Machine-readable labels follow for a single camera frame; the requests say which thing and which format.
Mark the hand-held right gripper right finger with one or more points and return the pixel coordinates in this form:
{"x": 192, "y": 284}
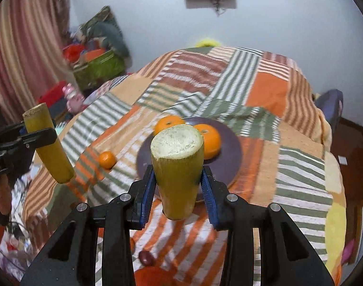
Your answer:
{"x": 209, "y": 199}

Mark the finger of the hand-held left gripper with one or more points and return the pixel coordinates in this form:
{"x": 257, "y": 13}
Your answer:
{"x": 11, "y": 131}
{"x": 35, "y": 140}

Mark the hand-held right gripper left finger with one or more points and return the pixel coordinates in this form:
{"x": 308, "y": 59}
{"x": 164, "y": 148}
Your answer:
{"x": 147, "y": 198}

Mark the slim yellow-green sugarcane piece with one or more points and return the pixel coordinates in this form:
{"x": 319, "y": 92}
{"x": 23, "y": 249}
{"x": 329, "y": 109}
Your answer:
{"x": 55, "y": 158}

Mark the thick yellow-green sugarcane piece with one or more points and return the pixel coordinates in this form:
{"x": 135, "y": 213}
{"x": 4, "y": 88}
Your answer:
{"x": 177, "y": 166}

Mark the dark purple plate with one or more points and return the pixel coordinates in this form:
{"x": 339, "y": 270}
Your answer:
{"x": 229, "y": 158}

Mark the person's left hand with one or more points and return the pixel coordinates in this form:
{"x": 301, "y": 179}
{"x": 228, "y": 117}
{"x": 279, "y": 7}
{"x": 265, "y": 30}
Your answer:
{"x": 1, "y": 193}

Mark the red box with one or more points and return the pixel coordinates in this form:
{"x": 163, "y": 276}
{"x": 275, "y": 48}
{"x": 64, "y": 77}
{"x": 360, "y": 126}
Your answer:
{"x": 52, "y": 93}

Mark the small mandarin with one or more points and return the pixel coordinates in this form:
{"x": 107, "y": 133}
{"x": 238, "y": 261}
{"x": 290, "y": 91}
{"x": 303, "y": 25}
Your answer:
{"x": 107, "y": 160}

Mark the pink toy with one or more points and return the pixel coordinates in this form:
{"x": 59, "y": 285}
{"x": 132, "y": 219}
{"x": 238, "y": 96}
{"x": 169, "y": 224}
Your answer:
{"x": 73, "y": 98}

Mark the large orange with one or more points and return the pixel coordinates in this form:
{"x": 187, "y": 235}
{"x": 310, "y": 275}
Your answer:
{"x": 168, "y": 123}
{"x": 211, "y": 143}

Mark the dark red jujube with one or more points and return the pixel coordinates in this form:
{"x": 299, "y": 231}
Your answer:
{"x": 146, "y": 258}

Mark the red round fruit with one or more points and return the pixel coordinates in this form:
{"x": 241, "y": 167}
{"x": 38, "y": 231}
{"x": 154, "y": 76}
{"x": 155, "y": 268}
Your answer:
{"x": 153, "y": 277}

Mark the striped pink curtain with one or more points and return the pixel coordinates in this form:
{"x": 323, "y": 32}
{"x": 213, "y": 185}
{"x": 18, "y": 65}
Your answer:
{"x": 23, "y": 50}

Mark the red plastic bag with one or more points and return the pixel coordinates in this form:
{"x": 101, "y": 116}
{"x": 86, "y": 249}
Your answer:
{"x": 72, "y": 52}

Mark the green storage box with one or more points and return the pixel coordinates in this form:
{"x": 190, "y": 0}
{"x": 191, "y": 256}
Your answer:
{"x": 99, "y": 67}

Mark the striped patchwork blanket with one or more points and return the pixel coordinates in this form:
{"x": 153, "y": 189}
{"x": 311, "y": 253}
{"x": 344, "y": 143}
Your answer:
{"x": 258, "y": 95}

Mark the white paper scrap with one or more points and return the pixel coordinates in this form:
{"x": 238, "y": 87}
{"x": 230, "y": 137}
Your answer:
{"x": 343, "y": 160}

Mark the purple chair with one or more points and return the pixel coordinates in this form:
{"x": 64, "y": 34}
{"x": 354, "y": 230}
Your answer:
{"x": 330, "y": 107}

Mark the yellow fluffy thing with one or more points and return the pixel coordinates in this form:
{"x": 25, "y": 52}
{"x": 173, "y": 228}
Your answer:
{"x": 208, "y": 42}

